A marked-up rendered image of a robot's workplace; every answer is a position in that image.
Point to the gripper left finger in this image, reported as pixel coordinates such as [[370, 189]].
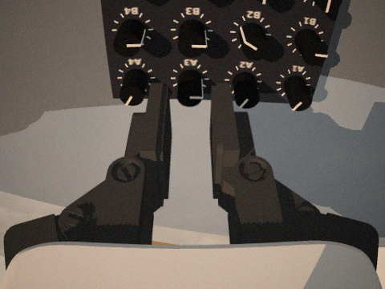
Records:
[[135, 187]]

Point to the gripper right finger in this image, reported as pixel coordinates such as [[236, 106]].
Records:
[[260, 208]]

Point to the black knob box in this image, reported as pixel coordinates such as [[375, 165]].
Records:
[[218, 41]]

